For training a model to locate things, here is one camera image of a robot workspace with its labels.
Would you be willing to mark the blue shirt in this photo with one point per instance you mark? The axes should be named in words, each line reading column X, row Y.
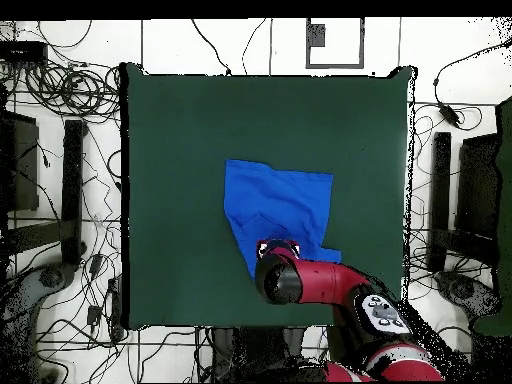
column 276, row 196

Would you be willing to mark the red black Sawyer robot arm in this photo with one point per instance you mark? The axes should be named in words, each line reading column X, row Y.
column 328, row 280

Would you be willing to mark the flat black device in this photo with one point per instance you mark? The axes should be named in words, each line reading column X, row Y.
column 22, row 51

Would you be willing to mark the dark green table cloth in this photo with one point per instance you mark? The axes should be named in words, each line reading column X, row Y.
column 180, row 160

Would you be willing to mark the narrow black power strip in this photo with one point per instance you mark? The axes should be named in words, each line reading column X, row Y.
column 116, row 308

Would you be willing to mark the small black plug adapter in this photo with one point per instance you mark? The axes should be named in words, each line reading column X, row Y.
column 94, row 315

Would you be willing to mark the black stand bar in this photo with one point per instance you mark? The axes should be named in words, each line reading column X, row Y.
column 72, row 192
column 440, row 192

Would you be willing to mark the small grey square plate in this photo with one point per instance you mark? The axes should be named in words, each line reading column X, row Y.
column 317, row 35

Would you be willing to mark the black box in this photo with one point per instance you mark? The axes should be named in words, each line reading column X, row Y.
column 478, row 188
column 24, row 168

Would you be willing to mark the black power adapter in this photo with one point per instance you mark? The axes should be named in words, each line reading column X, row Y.
column 448, row 114

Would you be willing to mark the green cloth sheet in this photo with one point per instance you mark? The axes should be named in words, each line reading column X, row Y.
column 504, row 200

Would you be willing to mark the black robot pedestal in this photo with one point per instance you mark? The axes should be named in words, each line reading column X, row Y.
column 256, row 348

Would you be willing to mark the grey square floor frame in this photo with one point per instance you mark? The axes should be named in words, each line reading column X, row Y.
column 335, row 65

